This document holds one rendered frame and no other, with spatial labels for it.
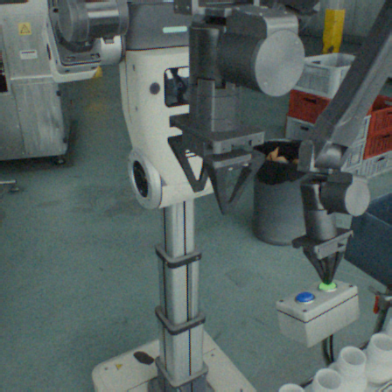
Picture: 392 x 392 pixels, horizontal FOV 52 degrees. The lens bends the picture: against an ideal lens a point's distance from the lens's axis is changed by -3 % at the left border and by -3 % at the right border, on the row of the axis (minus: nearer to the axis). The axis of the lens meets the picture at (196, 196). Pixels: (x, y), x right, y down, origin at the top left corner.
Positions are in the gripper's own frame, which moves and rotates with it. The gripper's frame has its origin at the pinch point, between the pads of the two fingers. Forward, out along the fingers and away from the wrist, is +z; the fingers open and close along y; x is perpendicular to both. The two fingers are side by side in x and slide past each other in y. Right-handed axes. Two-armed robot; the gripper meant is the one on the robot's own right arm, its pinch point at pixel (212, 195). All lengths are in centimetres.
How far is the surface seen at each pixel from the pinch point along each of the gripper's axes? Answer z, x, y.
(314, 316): 28.6, 20.8, 2.5
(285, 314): 31.0, 18.7, -2.4
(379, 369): 26.8, 19.3, 17.2
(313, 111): 64, 207, -172
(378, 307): 35, 39, 4
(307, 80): 41, 205, -180
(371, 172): 134, 294, -169
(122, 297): 140, 34, -140
